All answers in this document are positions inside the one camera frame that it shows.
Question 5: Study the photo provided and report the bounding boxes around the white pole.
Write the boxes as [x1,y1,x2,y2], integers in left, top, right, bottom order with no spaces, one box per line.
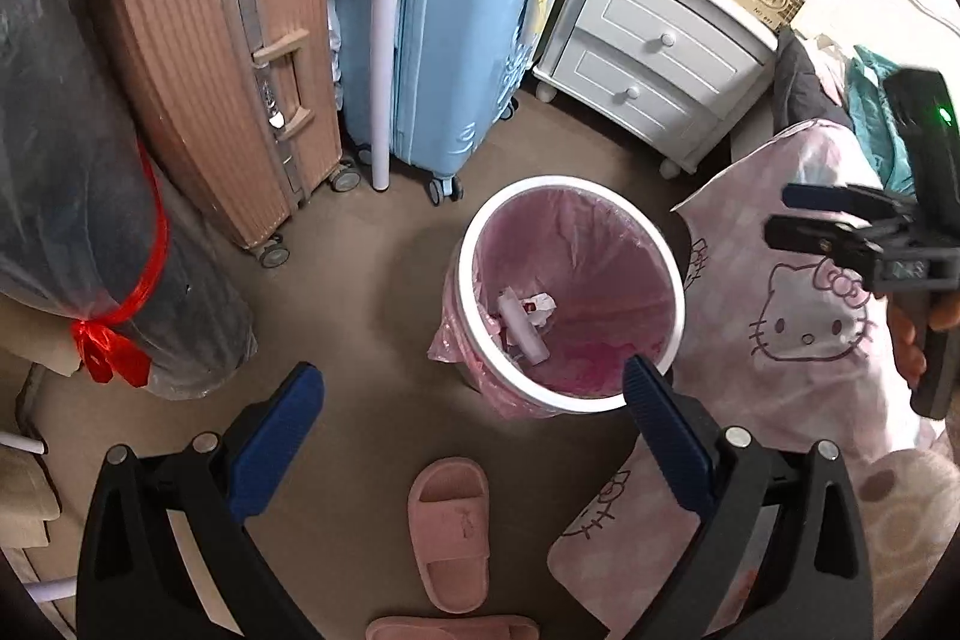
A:
[372,0,418,193]

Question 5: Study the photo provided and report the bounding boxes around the dark bundle in plastic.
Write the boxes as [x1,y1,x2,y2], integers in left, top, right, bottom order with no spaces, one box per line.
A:
[0,0,260,402]

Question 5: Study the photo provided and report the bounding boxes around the pink bin liner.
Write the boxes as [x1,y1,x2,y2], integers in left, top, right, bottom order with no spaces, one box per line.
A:
[427,184,676,420]

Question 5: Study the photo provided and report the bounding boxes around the person's right hand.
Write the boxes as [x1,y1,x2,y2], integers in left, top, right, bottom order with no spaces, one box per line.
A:
[887,293,932,390]

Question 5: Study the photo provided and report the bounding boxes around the white trash bin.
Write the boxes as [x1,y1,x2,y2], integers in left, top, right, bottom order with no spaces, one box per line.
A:
[444,175,688,420]

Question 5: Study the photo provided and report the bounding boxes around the long white box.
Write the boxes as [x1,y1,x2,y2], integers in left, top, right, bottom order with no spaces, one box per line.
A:
[495,286,553,366]

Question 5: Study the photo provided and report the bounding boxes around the teal pillow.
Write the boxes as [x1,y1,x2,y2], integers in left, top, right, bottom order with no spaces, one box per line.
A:
[846,44,914,193]

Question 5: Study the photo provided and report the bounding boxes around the light blue suitcase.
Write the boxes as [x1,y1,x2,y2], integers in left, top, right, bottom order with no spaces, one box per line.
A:
[330,0,582,206]

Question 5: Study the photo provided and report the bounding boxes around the white nightstand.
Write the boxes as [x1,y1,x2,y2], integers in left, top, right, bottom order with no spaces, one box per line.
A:
[532,0,781,180]

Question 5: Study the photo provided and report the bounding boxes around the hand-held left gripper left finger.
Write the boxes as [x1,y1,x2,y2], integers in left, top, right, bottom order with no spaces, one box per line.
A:
[77,361,327,640]

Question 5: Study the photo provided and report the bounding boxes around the pink checked cartoon blanket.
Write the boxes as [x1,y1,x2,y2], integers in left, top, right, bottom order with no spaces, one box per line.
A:
[547,119,942,640]

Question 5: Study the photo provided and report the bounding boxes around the beige cushion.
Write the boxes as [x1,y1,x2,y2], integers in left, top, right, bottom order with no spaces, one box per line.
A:
[0,443,62,547]

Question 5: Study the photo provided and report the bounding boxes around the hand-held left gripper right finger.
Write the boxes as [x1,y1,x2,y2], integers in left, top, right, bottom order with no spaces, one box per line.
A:
[622,353,875,640]

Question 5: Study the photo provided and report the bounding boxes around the brown spotted fleece blanket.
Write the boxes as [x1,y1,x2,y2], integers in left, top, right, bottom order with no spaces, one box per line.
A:
[855,445,960,540]

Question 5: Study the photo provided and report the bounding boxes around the dark grey bedsheet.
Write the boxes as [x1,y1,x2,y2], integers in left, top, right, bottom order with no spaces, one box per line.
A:
[772,26,852,130]

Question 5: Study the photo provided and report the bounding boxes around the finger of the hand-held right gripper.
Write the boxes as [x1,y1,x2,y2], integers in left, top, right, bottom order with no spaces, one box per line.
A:
[782,182,912,221]
[763,215,890,295]

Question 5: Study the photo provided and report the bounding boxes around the red ribbon bow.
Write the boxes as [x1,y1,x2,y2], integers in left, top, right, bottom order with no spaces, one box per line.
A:
[71,139,173,390]

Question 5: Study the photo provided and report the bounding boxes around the pink slipper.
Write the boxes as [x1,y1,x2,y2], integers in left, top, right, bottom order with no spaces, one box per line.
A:
[407,456,493,615]
[365,615,541,640]

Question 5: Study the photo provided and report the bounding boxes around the rose gold suitcase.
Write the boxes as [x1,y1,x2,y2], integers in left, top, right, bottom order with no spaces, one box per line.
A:
[79,0,362,270]

